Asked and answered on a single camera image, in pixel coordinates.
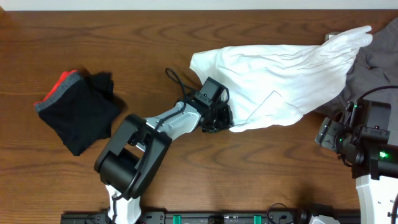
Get folded grey garment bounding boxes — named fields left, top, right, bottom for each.
left=34, top=71, right=83, bottom=113

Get folded red garment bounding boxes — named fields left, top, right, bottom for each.
left=34, top=70, right=77, bottom=106

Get white t-shirt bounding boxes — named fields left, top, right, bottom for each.
left=190, top=26, right=373, bottom=133

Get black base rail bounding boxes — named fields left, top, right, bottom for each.
left=60, top=203, right=361, bottom=224

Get folded black garment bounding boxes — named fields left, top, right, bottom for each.
left=37, top=71, right=121, bottom=156

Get dark grey garment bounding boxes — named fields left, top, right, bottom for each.
left=313, top=17, right=398, bottom=147

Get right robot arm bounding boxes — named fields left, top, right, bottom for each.
left=315, top=113, right=397, bottom=223

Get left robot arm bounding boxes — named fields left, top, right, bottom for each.
left=94, top=89, right=232, bottom=223

